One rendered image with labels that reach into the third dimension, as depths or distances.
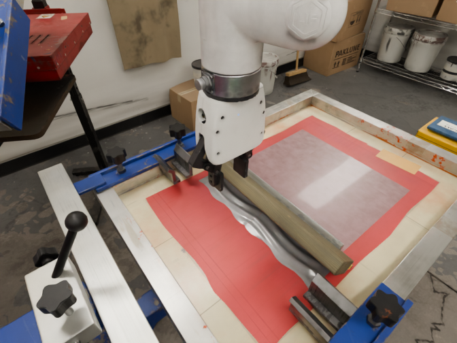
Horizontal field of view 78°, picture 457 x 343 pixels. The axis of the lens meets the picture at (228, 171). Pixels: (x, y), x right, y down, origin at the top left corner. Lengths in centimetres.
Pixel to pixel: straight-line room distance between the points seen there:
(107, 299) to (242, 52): 38
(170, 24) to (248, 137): 223
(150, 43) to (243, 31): 223
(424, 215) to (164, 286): 58
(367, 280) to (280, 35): 46
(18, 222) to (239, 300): 189
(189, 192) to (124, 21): 187
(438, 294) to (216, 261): 151
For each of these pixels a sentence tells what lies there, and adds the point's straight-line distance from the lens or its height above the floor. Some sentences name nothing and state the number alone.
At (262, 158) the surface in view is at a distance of 79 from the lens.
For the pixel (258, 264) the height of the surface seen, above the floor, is 95.
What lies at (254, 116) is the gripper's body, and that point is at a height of 125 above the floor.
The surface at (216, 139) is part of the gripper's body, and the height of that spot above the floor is 123.
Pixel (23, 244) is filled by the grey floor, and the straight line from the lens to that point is 213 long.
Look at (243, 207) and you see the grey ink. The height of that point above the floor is 96.
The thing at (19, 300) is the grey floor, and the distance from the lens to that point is 191.
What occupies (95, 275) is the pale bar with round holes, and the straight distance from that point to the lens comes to 51.
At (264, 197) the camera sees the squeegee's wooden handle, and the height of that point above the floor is 103.
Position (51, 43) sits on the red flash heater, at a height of 110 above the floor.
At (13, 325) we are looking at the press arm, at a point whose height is 104.
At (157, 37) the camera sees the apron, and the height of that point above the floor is 74.
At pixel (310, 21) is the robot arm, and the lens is 30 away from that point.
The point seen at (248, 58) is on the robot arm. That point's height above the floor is 134.
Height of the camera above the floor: 145
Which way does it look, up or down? 42 degrees down
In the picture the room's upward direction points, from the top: straight up
